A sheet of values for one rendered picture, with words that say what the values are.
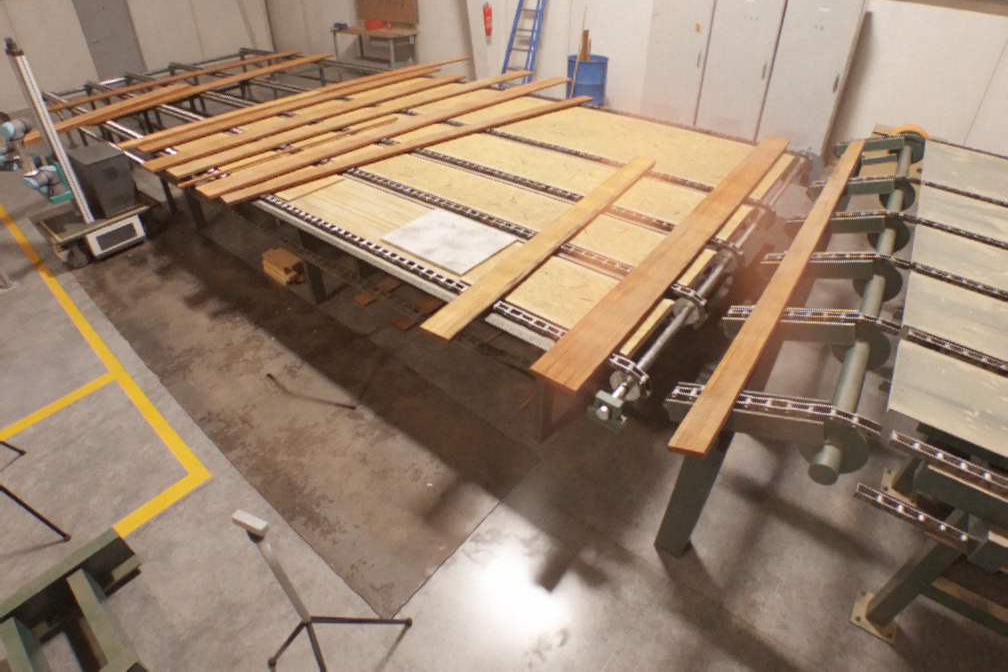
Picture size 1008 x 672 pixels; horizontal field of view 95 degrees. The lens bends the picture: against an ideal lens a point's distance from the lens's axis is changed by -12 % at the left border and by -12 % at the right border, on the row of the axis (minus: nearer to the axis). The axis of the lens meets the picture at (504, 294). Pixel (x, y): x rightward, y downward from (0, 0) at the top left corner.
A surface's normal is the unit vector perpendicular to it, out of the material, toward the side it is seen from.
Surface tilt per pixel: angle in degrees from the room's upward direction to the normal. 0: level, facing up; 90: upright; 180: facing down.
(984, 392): 0
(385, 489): 0
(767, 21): 90
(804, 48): 90
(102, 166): 90
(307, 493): 0
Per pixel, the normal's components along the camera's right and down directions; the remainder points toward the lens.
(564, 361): 0.00, -0.82
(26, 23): 0.74, 0.34
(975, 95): -0.43, 0.51
